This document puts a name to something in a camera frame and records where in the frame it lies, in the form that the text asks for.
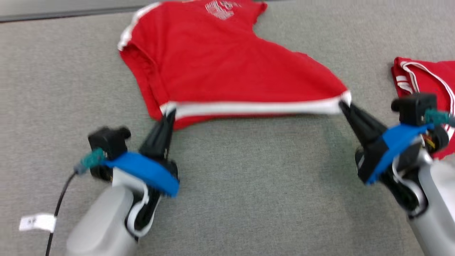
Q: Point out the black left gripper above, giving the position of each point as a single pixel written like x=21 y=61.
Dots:
x=167 y=165

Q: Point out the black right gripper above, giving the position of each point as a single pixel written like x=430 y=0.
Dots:
x=366 y=160

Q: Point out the red t-shirt with white trim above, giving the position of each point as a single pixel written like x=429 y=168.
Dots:
x=213 y=64

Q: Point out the red shorts with white stripes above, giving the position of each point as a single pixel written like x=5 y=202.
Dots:
x=433 y=76

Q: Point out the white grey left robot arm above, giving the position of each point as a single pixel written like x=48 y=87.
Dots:
x=99 y=220

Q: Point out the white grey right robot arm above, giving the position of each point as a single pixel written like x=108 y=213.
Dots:
x=437 y=199

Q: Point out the blue right camera mount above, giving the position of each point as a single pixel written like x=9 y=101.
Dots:
x=394 y=142

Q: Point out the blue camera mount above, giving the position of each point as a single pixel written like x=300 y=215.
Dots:
x=394 y=142
x=142 y=170

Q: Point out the blue left camera mount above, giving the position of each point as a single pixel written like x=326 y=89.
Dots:
x=142 y=170

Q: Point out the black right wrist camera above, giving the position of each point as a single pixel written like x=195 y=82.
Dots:
x=414 y=108

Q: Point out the teal left camera connector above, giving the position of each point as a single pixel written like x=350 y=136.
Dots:
x=90 y=160

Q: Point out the teal camera connector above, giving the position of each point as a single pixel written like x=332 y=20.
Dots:
x=90 y=160
x=439 y=117

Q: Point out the teal right camera connector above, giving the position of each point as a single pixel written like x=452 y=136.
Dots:
x=439 y=117

